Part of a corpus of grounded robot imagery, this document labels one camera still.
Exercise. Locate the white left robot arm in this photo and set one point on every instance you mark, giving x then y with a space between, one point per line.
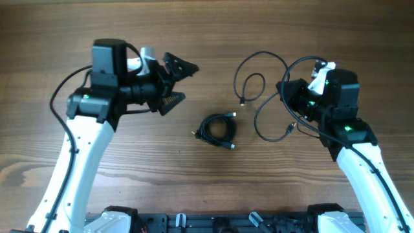
120 75

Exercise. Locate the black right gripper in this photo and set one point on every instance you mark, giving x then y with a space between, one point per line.
302 96

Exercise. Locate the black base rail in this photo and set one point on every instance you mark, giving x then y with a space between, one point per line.
281 222

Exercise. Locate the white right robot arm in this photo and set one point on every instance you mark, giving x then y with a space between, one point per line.
329 106

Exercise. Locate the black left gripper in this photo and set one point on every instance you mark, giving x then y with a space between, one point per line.
163 87

